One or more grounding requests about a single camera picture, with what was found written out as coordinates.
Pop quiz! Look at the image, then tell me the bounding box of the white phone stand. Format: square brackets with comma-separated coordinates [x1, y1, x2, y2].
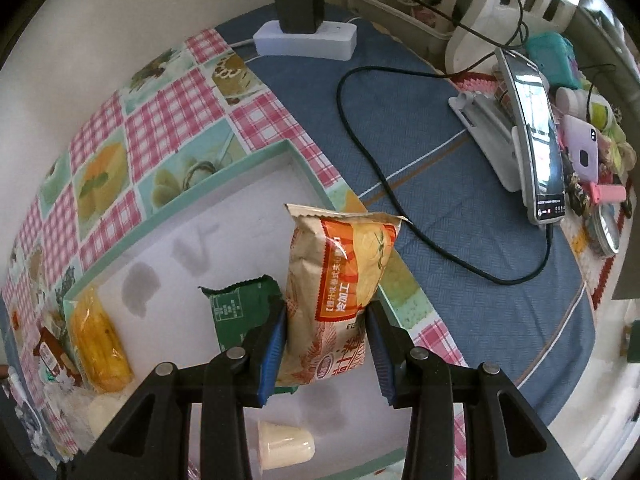
[447, 91, 531, 193]

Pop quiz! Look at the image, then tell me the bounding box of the white cutout chair back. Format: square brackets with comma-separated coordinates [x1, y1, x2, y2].
[445, 0, 583, 78]

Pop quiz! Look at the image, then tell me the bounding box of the purple phone case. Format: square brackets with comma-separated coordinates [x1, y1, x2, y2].
[562, 115, 601, 183]

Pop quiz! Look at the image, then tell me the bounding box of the round metal tin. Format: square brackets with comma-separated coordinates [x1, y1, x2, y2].
[590, 205, 626, 258]

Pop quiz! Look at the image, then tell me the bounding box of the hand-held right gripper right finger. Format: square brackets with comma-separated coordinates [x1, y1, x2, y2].
[365, 300, 583, 480]

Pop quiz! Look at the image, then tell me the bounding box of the small pale pudding cup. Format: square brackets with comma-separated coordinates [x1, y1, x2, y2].
[257, 420, 317, 471]

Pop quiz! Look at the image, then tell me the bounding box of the white power strip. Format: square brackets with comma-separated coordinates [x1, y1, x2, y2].
[252, 20, 358, 61]

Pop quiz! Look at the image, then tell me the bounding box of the teal cardboard tray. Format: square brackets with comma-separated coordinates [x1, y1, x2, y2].
[62, 139, 416, 480]

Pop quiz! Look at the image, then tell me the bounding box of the teal pouch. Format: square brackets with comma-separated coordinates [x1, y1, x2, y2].
[525, 32, 581, 91]

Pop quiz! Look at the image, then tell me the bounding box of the dark red snack packet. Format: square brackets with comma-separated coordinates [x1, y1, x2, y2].
[32, 327, 83, 386]

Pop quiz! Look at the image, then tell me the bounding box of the white and green candy wrapper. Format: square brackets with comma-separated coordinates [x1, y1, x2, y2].
[37, 367, 76, 391]

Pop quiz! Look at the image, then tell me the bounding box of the smartphone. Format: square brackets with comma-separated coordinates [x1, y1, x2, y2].
[495, 47, 568, 226]

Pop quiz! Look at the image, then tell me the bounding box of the black charging cable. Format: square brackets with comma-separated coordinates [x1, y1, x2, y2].
[336, 66, 553, 285]
[344, 0, 528, 51]

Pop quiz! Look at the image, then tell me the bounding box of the pink handle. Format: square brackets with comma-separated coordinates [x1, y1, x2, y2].
[589, 182, 628, 206]

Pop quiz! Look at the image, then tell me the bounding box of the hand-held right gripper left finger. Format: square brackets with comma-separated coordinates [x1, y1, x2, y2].
[65, 292, 288, 480]

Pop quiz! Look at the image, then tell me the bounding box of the large pale pudding cup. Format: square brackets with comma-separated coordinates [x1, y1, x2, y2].
[85, 394, 126, 441]

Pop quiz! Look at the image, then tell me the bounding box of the white jar with green label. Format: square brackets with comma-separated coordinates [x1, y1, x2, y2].
[585, 95, 618, 133]

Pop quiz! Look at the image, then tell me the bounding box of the orange swiss roll packet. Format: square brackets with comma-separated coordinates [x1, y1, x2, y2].
[275, 203, 413, 395]

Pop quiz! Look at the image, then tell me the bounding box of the green snack packet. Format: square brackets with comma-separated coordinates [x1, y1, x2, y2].
[198, 275, 283, 353]

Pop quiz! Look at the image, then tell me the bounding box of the yellow snack packet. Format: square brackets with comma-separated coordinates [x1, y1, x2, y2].
[65, 285, 135, 395]

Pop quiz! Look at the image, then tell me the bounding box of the crumpled blue and white paper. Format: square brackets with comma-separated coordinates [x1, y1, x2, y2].
[12, 400, 56, 461]

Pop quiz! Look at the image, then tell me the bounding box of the plain white jar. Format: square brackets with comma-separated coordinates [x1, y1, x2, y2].
[556, 86, 591, 117]

